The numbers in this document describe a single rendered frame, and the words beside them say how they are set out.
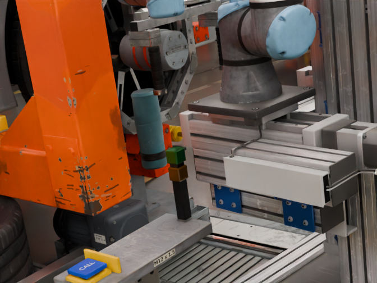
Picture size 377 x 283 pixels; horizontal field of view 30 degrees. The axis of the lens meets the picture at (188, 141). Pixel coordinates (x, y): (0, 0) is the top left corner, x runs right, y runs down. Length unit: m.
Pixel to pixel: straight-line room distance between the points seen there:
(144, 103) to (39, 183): 0.45
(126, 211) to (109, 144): 0.38
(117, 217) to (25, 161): 0.35
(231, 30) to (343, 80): 0.29
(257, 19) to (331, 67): 0.26
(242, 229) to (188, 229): 0.89
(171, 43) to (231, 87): 0.69
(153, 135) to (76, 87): 0.54
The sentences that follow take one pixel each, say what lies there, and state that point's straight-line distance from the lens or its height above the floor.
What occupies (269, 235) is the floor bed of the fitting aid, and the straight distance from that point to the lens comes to 2.72.
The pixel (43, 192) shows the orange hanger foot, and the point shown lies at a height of 0.56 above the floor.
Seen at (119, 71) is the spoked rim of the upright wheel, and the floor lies 0.78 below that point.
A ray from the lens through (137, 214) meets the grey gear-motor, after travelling 2.26.
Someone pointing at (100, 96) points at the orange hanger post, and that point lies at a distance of 1.89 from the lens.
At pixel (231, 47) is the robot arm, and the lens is 1.65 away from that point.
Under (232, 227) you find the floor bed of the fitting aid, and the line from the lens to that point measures 2.82.
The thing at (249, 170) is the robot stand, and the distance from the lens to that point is 1.52.
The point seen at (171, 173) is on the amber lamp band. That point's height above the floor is 0.59.
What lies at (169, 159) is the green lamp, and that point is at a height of 0.63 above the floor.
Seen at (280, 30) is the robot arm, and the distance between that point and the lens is 1.49.
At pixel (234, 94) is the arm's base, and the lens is 1.65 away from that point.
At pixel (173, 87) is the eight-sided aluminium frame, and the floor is 0.67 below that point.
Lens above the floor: 1.22
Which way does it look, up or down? 16 degrees down
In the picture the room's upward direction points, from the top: 8 degrees counter-clockwise
